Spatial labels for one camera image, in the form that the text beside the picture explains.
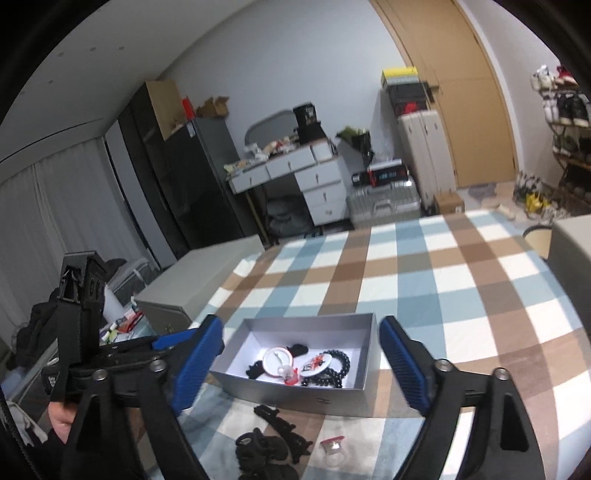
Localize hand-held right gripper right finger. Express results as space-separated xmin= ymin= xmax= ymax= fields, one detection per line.
xmin=379 ymin=315 xmax=548 ymax=480

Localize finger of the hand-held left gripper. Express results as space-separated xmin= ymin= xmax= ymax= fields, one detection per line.
xmin=99 ymin=329 xmax=201 ymax=366

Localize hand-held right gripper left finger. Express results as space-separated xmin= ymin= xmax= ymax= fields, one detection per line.
xmin=60 ymin=314 xmax=225 ymax=480

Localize black spiral hair tie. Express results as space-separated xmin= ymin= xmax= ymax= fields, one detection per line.
xmin=301 ymin=364 xmax=346 ymax=389
xmin=322 ymin=349 xmax=352 ymax=376

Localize white round badge red rim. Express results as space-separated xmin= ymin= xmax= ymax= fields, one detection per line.
xmin=262 ymin=345 xmax=297 ymax=378

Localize silver rectangular box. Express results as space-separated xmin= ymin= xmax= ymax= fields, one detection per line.
xmin=209 ymin=312 xmax=380 ymax=418

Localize person's left forearm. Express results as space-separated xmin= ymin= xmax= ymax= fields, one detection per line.
xmin=25 ymin=415 xmax=145 ymax=480

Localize person's left hand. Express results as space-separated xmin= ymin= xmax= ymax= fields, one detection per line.
xmin=48 ymin=401 xmax=79 ymax=446

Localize clutter of colourful packets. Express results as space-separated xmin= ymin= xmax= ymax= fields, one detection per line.
xmin=98 ymin=299 xmax=145 ymax=345

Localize white fan heater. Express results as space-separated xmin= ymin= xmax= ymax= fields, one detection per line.
xmin=107 ymin=257 xmax=161 ymax=302

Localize checkered tablecloth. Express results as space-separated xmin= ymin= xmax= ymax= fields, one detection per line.
xmin=177 ymin=209 xmax=591 ymax=480

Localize black scrunchie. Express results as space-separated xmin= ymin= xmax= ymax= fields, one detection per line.
xmin=235 ymin=427 xmax=290 ymax=472
xmin=239 ymin=463 xmax=302 ymax=480

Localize black hair claw clip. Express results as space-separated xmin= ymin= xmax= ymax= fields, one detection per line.
xmin=253 ymin=404 xmax=314 ymax=465

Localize white curtain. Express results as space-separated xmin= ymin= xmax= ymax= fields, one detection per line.
xmin=0 ymin=137 xmax=163 ymax=334

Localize dark wardrobe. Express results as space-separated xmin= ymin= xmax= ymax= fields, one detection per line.
xmin=117 ymin=82 xmax=195 ymax=271

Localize silver suitcase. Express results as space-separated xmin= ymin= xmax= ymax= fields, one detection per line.
xmin=346 ymin=180 xmax=423 ymax=230

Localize dark refrigerator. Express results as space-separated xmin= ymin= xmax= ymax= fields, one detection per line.
xmin=163 ymin=115 xmax=246 ymax=253

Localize small brown cardboard box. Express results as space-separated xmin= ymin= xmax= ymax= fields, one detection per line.
xmin=433 ymin=191 xmax=465 ymax=216

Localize dark grey cushion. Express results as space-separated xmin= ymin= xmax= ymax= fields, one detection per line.
xmin=267 ymin=195 xmax=315 ymax=239

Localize beige round stool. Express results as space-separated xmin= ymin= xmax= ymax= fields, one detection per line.
xmin=522 ymin=224 xmax=553 ymax=260

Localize black box with red stripe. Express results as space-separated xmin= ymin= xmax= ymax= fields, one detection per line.
xmin=366 ymin=159 xmax=410 ymax=187

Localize plain grey cabinet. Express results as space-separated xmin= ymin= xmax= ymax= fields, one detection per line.
xmin=551 ymin=216 xmax=591 ymax=325

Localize white desk with drawers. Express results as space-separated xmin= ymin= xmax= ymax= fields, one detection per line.
xmin=228 ymin=137 xmax=350 ymax=246

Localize beige upright suitcase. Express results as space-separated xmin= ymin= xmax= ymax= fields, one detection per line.
xmin=397 ymin=110 xmax=459 ymax=216

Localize scattered pile of shoes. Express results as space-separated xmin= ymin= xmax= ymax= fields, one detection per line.
xmin=512 ymin=170 xmax=570 ymax=223

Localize clutter of small desk things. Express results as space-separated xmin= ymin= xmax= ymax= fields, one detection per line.
xmin=225 ymin=133 xmax=302 ymax=174

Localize black wrapped bouquet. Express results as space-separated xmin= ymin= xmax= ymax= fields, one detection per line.
xmin=335 ymin=125 xmax=374 ymax=165

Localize flat cardboard sheet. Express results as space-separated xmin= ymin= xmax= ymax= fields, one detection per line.
xmin=145 ymin=79 xmax=186 ymax=140

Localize open cardboard box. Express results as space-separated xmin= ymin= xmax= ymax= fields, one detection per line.
xmin=196 ymin=95 xmax=230 ymax=119

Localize oval grey mirror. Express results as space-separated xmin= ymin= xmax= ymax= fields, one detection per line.
xmin=244 ymin=109 xmax=302 ymax=145

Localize red black shoe box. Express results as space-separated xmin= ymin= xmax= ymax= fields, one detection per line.
xmin=392 ymin=99 xmax=428 ymax=117

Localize wooden shoe rack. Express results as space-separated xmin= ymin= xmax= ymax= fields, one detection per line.
xmin=530 ymin=64 xmax=591 ymax=209

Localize wooden door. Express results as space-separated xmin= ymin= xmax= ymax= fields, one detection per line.
xmin=370 ymin=0 xmax=519 ymax=191

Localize yellow shoe box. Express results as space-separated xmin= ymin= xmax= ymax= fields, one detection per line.
xmin=381 ymin=66 xmax=420 ymax=87

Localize rows of sneakers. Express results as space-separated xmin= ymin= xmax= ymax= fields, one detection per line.
xmin=530 ymin=64 xmax=591 ymax=160

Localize red flower plastic ring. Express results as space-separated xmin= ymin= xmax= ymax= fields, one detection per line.
xmin=320 ymin=434 xmax=348 ymax=468

